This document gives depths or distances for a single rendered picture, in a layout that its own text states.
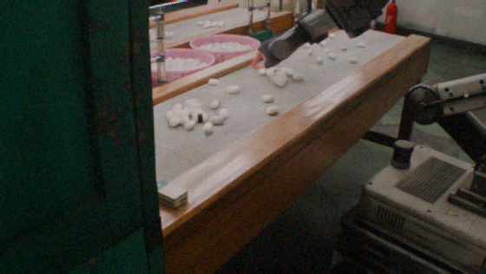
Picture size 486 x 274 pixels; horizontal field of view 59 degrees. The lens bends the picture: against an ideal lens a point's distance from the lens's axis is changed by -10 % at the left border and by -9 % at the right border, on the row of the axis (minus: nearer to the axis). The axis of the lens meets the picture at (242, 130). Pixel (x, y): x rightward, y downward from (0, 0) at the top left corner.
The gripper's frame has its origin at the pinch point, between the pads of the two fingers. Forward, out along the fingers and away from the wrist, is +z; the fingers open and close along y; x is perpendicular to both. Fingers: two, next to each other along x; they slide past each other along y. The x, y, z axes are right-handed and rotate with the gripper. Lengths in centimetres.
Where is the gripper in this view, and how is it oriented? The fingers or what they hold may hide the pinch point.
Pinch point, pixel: (254, 65)
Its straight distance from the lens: 141.5
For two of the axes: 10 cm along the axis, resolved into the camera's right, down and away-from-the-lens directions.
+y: -5.6, 3.5, -7.5
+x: 5.1, 8.6, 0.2
